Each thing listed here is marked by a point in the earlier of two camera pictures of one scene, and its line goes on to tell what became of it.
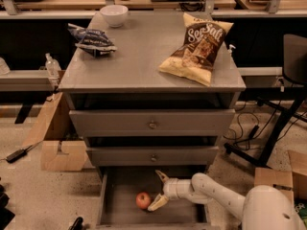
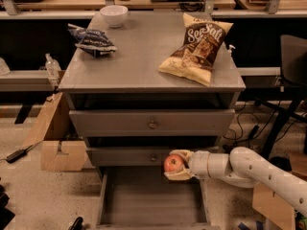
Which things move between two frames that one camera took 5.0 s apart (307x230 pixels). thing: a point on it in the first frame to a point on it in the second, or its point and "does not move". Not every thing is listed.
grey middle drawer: x=153 y=155 does not move
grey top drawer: x=151 y=123 does not move
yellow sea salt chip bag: x=199 y=52 does not move
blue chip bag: x=94 y=42 does not move
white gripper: x=172 y=188 to x=199 y=164
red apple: x=142 y=200 to x=173 y=163
